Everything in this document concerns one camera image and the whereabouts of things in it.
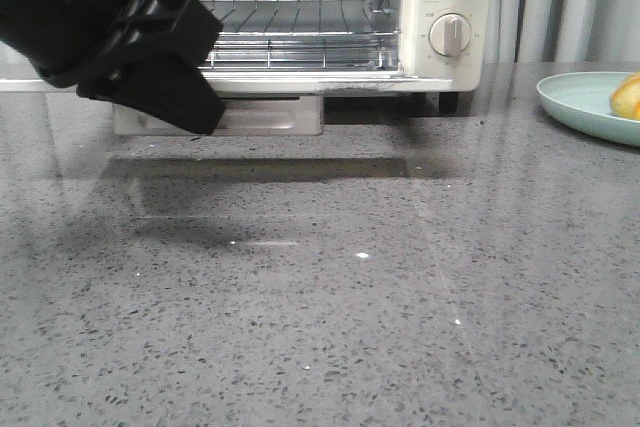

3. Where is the grey curtain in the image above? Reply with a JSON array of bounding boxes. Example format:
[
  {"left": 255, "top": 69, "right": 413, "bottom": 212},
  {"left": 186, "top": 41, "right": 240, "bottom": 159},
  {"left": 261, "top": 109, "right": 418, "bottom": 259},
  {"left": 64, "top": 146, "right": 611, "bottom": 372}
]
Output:
[{"left": 484, "top": 0, "right": 639, "bottom": 63}]

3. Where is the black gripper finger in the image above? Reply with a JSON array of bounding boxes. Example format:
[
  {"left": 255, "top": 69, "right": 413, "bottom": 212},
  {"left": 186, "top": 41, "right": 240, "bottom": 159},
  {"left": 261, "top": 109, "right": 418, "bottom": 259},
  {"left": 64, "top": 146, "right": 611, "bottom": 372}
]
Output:
[{"left": 76, "top": 53, "right": 225, "bottom": 135}]

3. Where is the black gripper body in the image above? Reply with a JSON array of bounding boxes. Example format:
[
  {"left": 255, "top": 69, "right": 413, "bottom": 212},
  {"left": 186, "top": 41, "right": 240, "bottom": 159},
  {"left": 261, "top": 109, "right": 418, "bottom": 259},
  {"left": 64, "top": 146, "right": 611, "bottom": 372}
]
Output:
[{"left": 1, "top": 0, "right": 222, "bottom": 87}]

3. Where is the white Toshiba toaster oven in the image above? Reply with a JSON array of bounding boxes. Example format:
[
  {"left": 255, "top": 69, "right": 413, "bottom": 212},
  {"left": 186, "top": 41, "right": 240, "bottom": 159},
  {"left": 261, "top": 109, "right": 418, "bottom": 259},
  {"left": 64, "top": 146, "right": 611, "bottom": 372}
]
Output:
[{"left": 112, "top": 0, "right": 503, "bottom": 137}]

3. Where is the light green plate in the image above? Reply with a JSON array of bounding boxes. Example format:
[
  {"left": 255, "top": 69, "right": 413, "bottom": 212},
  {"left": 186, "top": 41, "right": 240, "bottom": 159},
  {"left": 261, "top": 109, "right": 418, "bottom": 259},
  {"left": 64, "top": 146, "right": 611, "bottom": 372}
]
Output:
[{"left": 536, "top": 71, "right": 639, "bottom": 147}]

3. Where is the striped croissant bread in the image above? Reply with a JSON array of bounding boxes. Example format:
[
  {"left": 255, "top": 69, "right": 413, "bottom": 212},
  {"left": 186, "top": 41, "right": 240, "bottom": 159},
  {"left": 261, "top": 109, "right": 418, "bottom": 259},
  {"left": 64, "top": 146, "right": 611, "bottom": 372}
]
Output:
[{"left": 609, "top": 72, "right": 640, "bottom": 121}]

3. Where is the metal oven wire rack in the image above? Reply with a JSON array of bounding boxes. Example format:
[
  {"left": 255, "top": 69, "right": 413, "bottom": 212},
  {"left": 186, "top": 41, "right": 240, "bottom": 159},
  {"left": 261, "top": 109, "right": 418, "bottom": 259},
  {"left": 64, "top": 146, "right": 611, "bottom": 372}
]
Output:
[{"left": 200, "top": 0, "right": 400, "bottom": 71}]

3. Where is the lower beige oven knob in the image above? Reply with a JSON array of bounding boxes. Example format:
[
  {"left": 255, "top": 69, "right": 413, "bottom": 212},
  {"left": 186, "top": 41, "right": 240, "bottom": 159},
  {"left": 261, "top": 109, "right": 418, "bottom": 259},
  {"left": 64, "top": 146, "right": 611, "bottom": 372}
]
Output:
[{"left": 429, "top": 13, "right": 471, "bottom": 57}]

